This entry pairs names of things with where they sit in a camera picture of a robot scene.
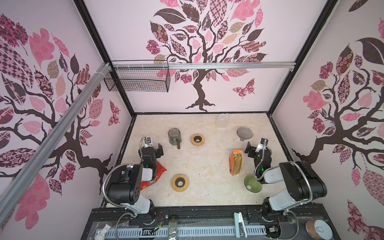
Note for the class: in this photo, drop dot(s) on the black wire basket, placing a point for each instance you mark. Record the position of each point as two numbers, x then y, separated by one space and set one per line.
139 76

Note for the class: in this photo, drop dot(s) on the aluminium rail back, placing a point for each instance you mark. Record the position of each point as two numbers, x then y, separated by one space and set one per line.
203 66

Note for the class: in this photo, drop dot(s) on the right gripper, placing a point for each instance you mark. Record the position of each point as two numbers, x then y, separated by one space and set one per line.
251 149

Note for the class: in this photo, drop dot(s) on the aluminium rail left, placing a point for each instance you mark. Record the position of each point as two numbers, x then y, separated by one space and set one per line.
16 189

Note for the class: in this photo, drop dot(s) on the brown tape roll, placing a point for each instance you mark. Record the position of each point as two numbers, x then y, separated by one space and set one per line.
319 230

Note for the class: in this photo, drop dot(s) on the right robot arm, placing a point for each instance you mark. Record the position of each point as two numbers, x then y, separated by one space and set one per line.
317 185

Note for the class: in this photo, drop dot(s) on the aluminium rail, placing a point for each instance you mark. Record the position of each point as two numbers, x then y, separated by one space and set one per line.
16 189
203 66

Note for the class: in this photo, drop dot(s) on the translucent plastic cup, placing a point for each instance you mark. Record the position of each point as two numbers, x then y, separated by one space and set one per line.
222 121

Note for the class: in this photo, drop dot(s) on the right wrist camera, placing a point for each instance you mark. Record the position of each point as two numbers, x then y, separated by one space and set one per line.
264 143

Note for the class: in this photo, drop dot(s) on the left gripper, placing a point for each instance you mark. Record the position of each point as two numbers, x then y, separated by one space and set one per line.
156 151

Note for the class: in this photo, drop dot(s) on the green ribbed glass dripper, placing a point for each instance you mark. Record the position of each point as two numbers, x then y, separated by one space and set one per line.
252 184

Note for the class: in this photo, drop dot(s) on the wooden ring dripper holder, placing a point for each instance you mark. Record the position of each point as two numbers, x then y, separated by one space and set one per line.
197 139

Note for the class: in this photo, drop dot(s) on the red snack bag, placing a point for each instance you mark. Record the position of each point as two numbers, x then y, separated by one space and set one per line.
160 171

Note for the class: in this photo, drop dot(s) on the white stapler tool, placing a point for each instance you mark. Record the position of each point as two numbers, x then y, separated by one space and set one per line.
240 229

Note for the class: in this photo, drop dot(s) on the white slotted cable duct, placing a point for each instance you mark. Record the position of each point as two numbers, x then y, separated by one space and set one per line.
183 232

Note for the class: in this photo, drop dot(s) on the orange coffee filter pack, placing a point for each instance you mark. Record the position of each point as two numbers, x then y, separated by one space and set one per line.
236 162

